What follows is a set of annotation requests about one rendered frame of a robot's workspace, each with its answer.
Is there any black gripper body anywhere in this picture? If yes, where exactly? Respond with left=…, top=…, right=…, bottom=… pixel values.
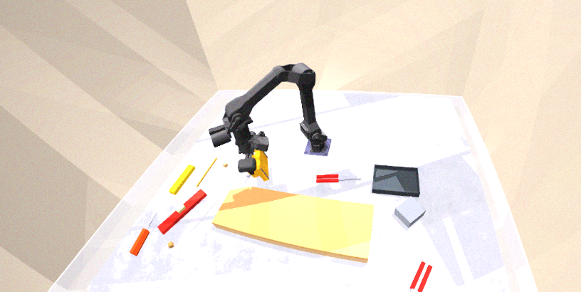
left=234, top=136, right=257, bottom=173

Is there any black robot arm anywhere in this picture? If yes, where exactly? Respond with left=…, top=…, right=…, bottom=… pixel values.
left=208, top=62, right=328, bottom=153

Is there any cream floor panel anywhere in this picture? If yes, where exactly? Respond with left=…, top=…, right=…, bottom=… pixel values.
left=212, top=183, right=375, bottom=264

